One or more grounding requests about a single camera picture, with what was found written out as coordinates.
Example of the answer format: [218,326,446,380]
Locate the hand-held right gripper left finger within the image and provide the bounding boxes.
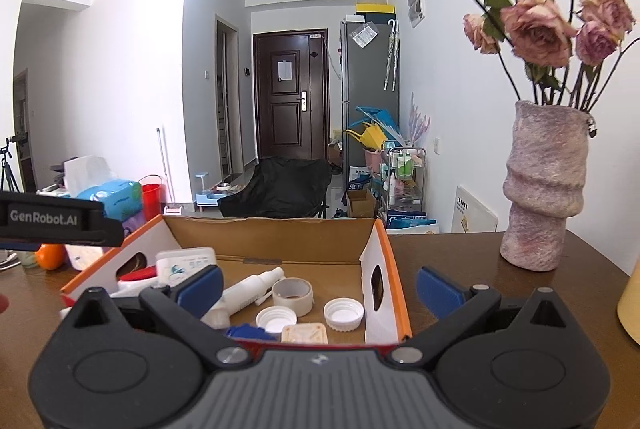
[62,265,253,369]

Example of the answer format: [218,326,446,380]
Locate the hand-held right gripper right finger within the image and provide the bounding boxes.
[390,265,576,367]

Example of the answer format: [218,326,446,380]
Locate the blue gear-shaped plastic cap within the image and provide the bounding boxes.
[225,323,278,342]

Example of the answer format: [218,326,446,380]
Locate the orange-edged cardboard box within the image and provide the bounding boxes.
[60,215,412,355]

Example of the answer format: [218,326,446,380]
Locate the orange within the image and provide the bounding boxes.
[36,244,67,271]

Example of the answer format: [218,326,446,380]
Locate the white wet wipes box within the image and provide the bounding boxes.
[155,247,217,288]

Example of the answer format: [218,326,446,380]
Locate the white spray bottle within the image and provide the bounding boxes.
[200,266,285,330]

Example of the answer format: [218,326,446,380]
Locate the purple tissue pack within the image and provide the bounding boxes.
[65,214,146,271]

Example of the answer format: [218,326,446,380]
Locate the red and white lint brush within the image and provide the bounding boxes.
[111,266,168,299]

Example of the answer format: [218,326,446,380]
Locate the black tripod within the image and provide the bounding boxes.
[0,135,26,192]

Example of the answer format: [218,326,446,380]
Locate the blue tissue pack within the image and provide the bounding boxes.
[64,155,143,222]

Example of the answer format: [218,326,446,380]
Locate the white plastic bottle cap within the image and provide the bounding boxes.
[255,306,297,335]
[323,298,366,334]

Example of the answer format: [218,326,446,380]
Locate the white board panel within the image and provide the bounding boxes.
[452,185,499,234]

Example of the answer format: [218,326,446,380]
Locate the blue pet feeder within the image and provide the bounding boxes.
[195,171,236,212]

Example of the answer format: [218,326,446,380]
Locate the beige tape roll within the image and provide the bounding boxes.
[271,278,314,317]

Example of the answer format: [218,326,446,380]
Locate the red bucket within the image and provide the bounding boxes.
[141,175,163,222]

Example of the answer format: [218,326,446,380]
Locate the beige square lid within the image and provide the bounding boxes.
[281,322,328,344]

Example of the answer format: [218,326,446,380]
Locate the white mop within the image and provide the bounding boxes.
[156,126,185,216]

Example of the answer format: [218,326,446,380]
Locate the small open cardboard carton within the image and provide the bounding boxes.
[346,189,377,219]

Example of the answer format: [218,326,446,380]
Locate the metal trolley rack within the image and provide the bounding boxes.
[380,148,427,215]

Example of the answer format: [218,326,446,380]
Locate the black folding chair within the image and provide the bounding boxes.
[218,157,332,220]

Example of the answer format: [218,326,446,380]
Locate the blue and white package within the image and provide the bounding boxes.
[348,166,373,192]

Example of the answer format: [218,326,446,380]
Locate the pink textured vase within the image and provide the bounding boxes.
[500,100,590,272]

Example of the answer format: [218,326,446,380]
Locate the purple decorative branches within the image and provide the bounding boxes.
[407,93,432,148]

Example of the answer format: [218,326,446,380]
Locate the blue plastic item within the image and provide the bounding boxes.
[355,105,398,130]

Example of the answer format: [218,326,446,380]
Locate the dark brown door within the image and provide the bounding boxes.
[252,30,331,161]

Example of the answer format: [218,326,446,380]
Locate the pale yellow object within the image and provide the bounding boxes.
[616,259,640,347]

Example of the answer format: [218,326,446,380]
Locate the grey refrigerator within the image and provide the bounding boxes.
[340,20,401,190]

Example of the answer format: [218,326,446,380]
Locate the white folded umbrella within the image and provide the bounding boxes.
[392,20,401,92]
[384,20,394,91]

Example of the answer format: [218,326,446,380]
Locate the clear plastic document bag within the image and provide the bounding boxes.
[350,23,378,48]

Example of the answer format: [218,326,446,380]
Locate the dried rose bouquet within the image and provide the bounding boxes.
[354,0,640,112]

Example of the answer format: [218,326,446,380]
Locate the yellow and black box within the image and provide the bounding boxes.
[356,3,397,22]

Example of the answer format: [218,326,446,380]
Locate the white cable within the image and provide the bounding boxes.
[0,251,22,278]

